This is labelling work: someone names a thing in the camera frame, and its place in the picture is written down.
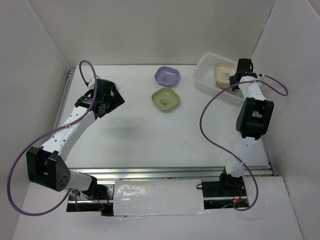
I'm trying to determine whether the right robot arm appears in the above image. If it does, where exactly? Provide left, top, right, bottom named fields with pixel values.
left=199, top=58, right=274, bottom=197

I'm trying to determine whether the white foil cover sheet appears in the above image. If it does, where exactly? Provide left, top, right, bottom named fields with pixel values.
left=113, top=179, right=205, bottom=217

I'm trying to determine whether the cream panda plate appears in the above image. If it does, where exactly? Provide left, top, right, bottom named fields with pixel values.
left=215, top=82, right=237, bottom=92
left=214, top=62, right=237, bottom=85

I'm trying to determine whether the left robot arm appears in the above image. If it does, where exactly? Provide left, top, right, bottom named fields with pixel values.
left=26, top=78, right=125, bottom=200

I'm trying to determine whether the aluminium table edge rail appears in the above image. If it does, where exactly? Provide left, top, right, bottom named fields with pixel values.
left=69, top=164, right=273, bottom=180

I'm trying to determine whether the cream panda plate front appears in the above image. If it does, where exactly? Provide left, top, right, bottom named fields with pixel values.
left=215, top=82, right=237, bottom=92

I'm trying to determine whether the purple panda plate right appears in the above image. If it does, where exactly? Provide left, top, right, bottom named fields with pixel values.
left=154, top=66, right=180, bottom=87

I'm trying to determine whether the green panda plate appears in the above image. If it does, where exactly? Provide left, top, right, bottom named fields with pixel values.
left=151, top=87, right=180, bottom=112

